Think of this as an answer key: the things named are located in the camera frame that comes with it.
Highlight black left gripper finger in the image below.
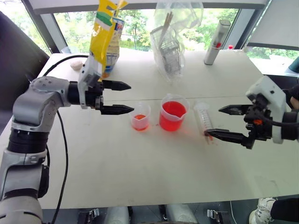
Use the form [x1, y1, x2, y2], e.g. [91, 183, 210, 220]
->
[100, 104, 135, 115]
[102, 80, 132, 92]

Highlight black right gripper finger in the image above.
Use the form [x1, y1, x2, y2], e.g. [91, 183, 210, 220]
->
[204, 128, 253, 148]
[218, 105, 254, 116]

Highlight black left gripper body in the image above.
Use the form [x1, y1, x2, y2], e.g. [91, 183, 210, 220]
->
[85, 80, 105, 115]

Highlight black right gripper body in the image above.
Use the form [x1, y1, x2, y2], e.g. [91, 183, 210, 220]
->
[243, 93, 273, 150]

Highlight small beaker red liquid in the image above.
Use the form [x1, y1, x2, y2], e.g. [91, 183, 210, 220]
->
[130, 101, 151, 132]

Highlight clear plastic syringe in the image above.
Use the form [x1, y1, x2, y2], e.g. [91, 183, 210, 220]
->
[193, 101, 218, 146]

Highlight large beaker red liquid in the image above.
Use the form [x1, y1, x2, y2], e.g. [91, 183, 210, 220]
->
[159, 93, 190, 132]

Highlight white crumpled tissue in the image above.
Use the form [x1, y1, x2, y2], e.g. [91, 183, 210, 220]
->
[70, 60, 84, 72]

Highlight yellow snack bag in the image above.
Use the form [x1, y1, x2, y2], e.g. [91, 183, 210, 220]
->
[89, 0, 128, 82]

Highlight white cylindrical tube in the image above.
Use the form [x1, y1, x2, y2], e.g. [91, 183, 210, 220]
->
[203, 19, 231, 65]

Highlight clear plastic bag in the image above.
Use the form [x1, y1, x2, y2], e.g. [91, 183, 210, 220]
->
[149, 0, 204, 83]

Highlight wooden chopsticks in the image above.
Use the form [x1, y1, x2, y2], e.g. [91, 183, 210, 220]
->
[159, 11, 174, 45]

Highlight metal table clamp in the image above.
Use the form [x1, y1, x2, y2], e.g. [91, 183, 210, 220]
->
[206, 209, 228, 224]
[78, 208, 100, 224]

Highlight dark chair back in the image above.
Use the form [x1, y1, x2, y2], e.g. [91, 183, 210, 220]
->
[0, 11, 50, 110]

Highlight white sneaker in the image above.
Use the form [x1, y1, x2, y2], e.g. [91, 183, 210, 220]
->
[249, 197, 277, 224]

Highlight silver rounded robot leg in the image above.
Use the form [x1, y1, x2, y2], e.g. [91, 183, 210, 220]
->
[105, 206, 130, 224]
[165, 203, 199, 224]

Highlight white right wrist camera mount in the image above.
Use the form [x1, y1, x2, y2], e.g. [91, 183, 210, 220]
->
[245, 75, 292, 144]

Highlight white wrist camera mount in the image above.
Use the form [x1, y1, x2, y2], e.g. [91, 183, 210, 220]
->
[78, 55, 103, 110]
[245, 75, 292, 144]

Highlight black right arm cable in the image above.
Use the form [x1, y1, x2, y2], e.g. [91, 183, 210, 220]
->
[254, 114, 299, 128]

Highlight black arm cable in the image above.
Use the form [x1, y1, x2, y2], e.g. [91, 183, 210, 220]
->
[254, 114, 299, 128]
[41, 55, 90, 224]

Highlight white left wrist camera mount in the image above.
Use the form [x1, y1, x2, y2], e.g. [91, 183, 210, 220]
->
[78, 55, 103, 110]

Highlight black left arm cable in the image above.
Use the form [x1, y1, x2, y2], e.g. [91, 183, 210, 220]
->
[41, 55, 90, 224]

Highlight metal wire basket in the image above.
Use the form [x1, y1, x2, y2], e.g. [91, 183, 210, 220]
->
[150, 26, 184, 78]

